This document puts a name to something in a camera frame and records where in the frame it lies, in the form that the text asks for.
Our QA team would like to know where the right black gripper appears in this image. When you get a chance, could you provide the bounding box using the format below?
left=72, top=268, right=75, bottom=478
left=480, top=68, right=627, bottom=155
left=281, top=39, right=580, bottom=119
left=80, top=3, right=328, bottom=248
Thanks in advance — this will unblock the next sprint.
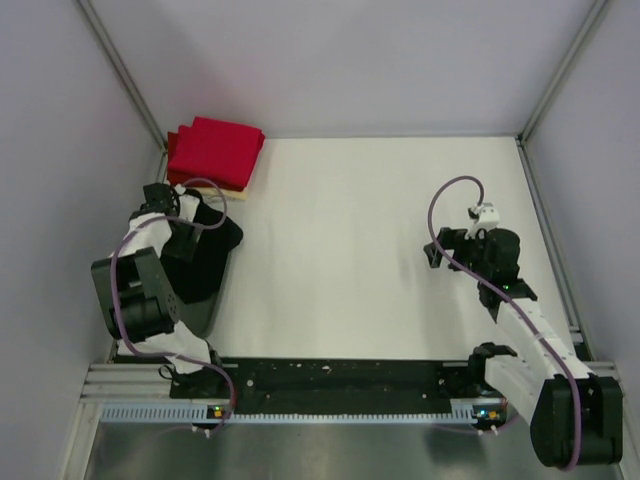
left=424, top=226, right=492, bottom=281

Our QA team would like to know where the black t shirt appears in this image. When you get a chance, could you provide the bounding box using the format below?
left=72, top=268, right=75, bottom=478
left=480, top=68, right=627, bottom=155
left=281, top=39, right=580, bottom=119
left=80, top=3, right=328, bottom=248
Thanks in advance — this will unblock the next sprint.
left=160, top=217, right=244, bottom=297

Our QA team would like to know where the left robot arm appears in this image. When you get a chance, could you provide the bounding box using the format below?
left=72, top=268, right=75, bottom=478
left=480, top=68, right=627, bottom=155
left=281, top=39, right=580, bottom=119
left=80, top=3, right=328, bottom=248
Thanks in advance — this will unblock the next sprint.
left=91, top=182, right=228, bottom=397

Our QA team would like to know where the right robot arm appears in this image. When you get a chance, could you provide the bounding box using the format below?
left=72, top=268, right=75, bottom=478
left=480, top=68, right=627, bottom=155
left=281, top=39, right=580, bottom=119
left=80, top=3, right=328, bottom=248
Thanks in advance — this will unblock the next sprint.
left=424, top=227, right=623, bottom=470

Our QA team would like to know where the folded beige t shirt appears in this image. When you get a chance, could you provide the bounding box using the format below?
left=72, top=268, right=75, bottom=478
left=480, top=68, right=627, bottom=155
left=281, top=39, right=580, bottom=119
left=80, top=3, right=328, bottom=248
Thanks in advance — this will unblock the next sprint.
left=221, top=188, right=249, bottom=201

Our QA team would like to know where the grey plastic bin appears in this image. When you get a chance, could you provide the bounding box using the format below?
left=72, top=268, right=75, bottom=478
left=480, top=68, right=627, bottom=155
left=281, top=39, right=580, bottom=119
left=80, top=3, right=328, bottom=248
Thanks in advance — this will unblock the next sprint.
left=179, top=291, right=222, bottom=338

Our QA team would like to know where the folded red t shirt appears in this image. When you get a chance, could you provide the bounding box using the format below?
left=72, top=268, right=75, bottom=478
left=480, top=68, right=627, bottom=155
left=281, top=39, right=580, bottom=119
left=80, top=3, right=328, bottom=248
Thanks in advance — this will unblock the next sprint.
left=167, top=117, right=265, bottom=192

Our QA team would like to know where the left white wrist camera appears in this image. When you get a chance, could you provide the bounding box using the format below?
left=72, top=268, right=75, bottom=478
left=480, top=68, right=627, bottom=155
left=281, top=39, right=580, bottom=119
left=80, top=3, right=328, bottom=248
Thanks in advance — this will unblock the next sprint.
left=179, top=193, right=201, bottom=222

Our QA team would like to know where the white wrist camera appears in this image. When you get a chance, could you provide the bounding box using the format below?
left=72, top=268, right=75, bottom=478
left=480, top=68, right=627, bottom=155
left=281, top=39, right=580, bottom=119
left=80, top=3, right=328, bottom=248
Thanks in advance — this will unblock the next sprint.
left=179, top=193, right=201, bottom=222
left=465, top=203, right=500, bottom=239

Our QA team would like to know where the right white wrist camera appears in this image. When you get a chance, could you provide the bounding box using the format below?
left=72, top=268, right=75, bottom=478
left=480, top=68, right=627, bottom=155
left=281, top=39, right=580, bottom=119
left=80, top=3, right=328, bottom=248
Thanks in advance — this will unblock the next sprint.
left=465, top=203, right=500, bottom=239

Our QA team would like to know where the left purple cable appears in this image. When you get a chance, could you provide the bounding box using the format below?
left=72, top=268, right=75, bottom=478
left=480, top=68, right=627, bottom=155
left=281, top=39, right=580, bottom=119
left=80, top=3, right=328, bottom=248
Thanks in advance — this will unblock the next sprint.
left=110, top=178, right=236, bottom=436

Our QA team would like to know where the right aluminium frame post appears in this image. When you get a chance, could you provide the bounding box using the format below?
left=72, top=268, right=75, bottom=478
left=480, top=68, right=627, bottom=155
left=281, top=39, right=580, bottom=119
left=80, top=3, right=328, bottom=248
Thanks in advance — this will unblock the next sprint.
left=517, top=0, right=612, bottom=144

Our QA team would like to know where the aluminium frame post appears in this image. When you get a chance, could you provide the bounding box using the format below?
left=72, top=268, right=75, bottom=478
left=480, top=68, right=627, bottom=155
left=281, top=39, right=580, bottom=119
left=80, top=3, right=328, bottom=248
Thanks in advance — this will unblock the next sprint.
left=74, top=0, right=167, bottom=151
left=517, top=0, right=612, bottom=144

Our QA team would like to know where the aluminium front rail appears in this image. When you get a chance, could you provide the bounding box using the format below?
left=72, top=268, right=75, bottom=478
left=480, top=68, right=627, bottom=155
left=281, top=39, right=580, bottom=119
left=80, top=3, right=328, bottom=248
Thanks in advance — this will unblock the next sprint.
left=80, top=364, right=171, bottom=402

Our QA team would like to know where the blue slotted cable duct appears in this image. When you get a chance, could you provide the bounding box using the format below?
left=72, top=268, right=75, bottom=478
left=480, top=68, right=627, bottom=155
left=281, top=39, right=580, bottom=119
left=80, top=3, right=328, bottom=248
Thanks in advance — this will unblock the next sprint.
left=100, top=399, right=506, bottom=426

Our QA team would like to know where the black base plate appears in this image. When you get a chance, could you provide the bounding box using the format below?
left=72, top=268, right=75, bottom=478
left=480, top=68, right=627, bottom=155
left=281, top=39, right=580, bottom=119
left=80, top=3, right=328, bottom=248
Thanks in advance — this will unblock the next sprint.
left=169, top=356, right=506, bottom=414

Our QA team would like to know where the left aluminium frame post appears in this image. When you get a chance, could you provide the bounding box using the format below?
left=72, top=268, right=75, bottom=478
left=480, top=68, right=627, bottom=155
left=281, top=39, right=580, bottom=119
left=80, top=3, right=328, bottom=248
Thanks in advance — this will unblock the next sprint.
left=74, top=0, right=167, bottom=151

